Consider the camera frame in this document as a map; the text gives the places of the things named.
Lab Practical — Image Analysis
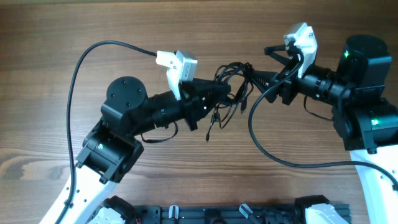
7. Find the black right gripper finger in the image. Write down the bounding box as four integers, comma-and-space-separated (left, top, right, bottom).
251, 70, 279, 103
264, 45, 295, 67

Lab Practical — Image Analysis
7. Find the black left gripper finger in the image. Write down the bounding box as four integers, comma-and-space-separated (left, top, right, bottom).
190, 78, 231, 93
199, 88, 231, 112

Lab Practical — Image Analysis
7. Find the black cable bundle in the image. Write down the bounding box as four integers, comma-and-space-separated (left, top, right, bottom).
205, 62, 254, 142

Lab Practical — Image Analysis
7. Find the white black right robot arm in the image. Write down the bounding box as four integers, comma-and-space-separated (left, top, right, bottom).
248, 35, 397, 223

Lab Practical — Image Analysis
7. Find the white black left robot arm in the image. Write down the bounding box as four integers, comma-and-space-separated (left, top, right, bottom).
41, 77, 231, 223

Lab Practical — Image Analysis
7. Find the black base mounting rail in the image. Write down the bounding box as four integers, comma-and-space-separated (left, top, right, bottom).
86, 195, 352, 224

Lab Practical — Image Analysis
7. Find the black right camera cable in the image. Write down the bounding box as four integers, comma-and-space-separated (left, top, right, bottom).
248, 46, 398, 190

